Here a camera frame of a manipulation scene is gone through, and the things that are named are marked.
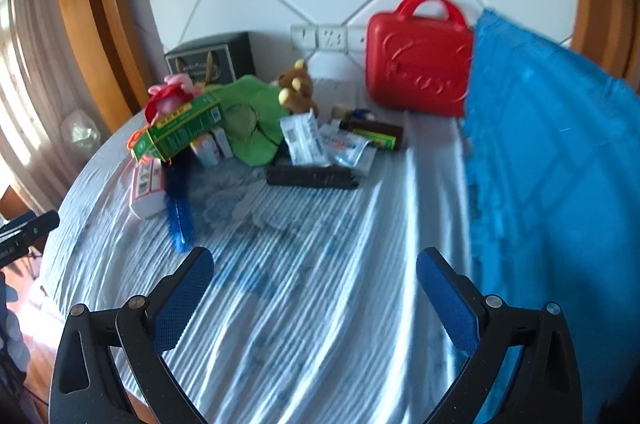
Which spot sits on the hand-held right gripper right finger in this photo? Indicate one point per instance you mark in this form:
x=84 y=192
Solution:
x=447 y=299

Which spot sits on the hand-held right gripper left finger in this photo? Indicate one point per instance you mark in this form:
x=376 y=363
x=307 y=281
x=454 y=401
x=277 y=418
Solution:
x=185 y=299

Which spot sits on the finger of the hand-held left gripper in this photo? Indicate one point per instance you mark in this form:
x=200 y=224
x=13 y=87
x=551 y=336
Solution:
x=35 y=225

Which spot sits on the blue fuzzy brush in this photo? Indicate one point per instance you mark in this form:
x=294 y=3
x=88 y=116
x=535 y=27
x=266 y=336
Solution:
x=179 y=204

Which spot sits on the white red cardboard box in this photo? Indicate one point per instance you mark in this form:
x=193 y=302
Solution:
x=147 y=189

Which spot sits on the blue foam storage box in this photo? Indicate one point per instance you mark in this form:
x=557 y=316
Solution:
x=545 y=184

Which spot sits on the long black case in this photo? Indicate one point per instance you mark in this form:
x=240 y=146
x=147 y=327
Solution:
x=310 y=178

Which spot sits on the dark brown green box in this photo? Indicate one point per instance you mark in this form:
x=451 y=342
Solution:
x=375 y=134

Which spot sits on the white foil packet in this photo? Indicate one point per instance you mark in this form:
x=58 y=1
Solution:
x=302 y=138

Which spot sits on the clear plastic bag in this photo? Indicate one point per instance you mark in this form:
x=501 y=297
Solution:
x=80 y=131

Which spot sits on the small white medicine box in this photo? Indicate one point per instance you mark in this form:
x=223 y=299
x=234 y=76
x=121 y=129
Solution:
x=222 y=142
x=205 y=151

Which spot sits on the beige curtain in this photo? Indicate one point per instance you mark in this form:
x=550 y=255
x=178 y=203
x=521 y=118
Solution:
x=35 y=68

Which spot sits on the green cardboard box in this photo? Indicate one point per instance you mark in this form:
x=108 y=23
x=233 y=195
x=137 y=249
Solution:
x=180 y=128

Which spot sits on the pink plush toy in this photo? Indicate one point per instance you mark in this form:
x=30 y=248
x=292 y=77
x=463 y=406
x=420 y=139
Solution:
x=170 y=96

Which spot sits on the green cloth hat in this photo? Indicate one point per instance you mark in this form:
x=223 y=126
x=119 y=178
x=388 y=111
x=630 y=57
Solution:
x=250 y=118

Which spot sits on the brown teddy bear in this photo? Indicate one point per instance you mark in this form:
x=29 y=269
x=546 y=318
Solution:
x=297 y=91

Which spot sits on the red plastic carry case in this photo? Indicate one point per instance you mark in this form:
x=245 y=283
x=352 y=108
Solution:
x=415 y=58

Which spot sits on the black gift box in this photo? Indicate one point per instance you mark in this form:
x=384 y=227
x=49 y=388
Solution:
x=220 y=58

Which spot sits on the wooden wall frame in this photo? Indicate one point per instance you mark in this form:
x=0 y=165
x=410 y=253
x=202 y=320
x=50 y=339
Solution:
x=95 y=3

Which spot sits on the white wall socket strip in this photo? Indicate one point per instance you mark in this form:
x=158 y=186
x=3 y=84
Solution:
x=325 y=37

